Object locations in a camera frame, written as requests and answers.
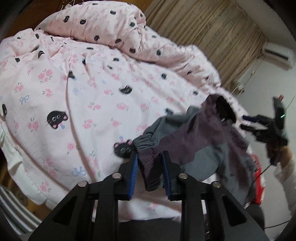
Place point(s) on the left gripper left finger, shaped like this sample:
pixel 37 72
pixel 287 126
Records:
pixel 128 171

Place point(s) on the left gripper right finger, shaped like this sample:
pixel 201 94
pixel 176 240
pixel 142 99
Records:
pixel 171 173

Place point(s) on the grey and purple jacket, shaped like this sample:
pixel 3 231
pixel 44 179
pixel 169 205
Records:
pixel 203 141

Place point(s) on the white sleeve right forearm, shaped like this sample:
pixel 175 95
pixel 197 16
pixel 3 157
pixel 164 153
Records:
pixel 286 177

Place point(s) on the person right hand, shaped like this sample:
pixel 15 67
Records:
pixel 280 155

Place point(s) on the red bag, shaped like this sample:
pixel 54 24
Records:
pixel 259 180

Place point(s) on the white air conditioner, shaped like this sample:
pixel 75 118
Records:
pixel 279 53

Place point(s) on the pink cat print quilt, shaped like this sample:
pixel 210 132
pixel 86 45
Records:
pixel 94 76

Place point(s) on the beige striped curtain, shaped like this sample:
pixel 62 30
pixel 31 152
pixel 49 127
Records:
pixel 221 29

